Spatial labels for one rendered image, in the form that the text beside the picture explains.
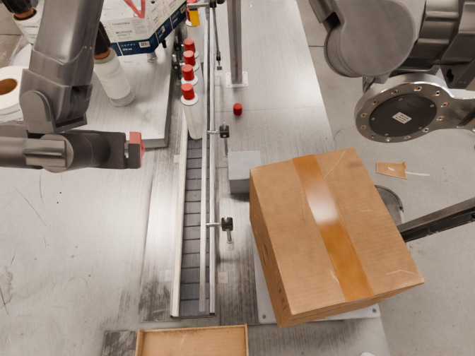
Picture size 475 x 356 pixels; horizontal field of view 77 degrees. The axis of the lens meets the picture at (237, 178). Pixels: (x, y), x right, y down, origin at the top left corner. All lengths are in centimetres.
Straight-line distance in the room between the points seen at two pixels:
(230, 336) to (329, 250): 37
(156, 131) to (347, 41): 80
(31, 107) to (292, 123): 85
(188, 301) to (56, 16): 63
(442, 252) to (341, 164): 142
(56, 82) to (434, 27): 45
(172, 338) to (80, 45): 67
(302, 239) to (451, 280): 149
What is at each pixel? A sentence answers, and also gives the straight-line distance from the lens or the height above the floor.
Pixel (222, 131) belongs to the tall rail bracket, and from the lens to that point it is 91.
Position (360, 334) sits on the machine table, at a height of 83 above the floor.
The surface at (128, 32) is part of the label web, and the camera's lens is 128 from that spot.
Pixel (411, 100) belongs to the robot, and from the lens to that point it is 76.
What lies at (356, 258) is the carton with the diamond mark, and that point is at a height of 112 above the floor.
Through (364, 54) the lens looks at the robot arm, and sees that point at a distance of 37.
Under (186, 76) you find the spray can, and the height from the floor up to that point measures 107.
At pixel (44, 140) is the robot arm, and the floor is 134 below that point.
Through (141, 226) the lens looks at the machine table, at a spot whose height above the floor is 83.
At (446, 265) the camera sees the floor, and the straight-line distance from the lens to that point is 203.
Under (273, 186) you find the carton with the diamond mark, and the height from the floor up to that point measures 112.
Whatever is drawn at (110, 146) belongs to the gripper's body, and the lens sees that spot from 57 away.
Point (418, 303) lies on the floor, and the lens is 189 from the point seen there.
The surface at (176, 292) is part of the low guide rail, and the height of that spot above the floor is 92.
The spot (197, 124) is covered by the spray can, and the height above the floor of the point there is 95.
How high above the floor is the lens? 166
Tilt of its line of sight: 59 degrees down
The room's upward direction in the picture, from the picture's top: 3 degrees counter-clockwise
